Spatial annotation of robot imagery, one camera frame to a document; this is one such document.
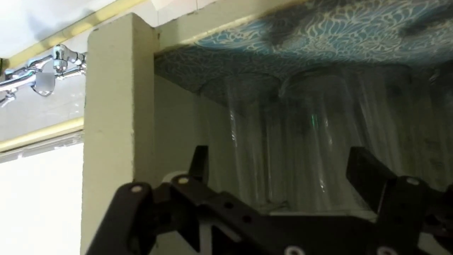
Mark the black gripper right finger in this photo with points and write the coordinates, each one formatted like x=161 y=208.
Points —
x=396 y=213

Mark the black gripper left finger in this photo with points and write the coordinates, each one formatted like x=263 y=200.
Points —
x=127 y=213

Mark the clear drinking glass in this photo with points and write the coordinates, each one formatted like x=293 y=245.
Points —
x=401 y=132
x=320 y=142
x=249 y=142

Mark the chrome faucet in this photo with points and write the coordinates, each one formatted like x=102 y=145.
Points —
x=44 y=82

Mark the blue patterned shelf liner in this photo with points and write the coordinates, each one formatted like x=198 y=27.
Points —
x=354 y=33

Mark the cream wall cabinet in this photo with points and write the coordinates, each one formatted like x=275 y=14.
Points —
x=117 y=94

